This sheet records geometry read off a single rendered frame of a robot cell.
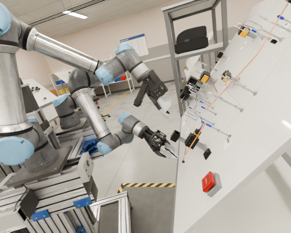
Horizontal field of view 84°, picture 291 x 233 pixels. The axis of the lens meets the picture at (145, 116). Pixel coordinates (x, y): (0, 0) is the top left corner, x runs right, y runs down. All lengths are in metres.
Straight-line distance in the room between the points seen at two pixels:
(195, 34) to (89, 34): 7.86
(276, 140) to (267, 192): 0.56
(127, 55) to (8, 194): 0.84
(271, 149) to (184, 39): 1.34
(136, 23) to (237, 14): 4.15
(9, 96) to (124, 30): 8.01
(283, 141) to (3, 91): 0.80
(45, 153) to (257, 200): 1.00
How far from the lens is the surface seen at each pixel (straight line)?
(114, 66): 0.69
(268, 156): 0.50
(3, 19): 0.68
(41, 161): 0.89
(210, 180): 0.58
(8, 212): 0.95
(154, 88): 0.69
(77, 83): 0.90
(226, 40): 1.63
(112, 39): 8.73
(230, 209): 0.94
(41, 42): 0.82
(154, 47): 8.20
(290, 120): 0.51
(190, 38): 1.68
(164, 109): 0.69
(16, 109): 0.72
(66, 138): 1.37
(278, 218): 0.95
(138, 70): 0.70
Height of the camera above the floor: 1.53
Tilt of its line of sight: 20 degrees down
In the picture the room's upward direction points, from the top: 14 degrees counter-clockwise
